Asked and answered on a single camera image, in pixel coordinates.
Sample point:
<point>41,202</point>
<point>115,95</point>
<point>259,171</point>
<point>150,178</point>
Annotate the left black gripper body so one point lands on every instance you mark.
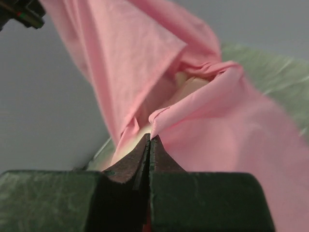
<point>29,13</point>

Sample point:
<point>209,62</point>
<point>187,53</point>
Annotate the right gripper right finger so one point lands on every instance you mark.
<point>182,201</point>

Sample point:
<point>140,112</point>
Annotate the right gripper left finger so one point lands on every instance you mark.
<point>114,200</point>

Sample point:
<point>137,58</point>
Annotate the pink pillowcase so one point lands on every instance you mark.
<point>125,47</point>

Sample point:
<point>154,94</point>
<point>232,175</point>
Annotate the cream pillow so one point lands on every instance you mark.
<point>160,97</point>

